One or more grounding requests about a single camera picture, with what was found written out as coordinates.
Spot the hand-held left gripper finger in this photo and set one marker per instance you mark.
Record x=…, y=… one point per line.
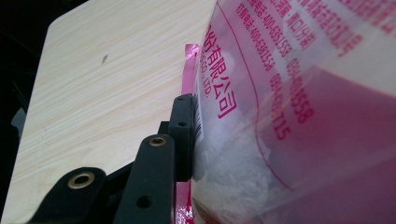
x=183, y=149

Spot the pink and clear plastic bag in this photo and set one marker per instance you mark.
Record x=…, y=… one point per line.
x=264, y=140

